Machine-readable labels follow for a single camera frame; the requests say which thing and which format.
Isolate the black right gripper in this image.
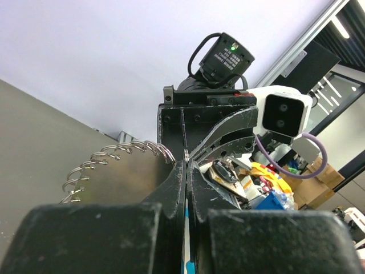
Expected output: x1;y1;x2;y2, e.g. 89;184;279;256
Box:
157;86;259;166

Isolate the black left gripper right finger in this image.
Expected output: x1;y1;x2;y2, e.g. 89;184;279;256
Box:
187;162;364;273

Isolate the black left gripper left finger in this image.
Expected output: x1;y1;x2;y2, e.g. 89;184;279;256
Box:
1;162;186;273

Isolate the aluminium frame post right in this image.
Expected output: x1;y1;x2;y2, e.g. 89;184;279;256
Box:
254;0;348;87

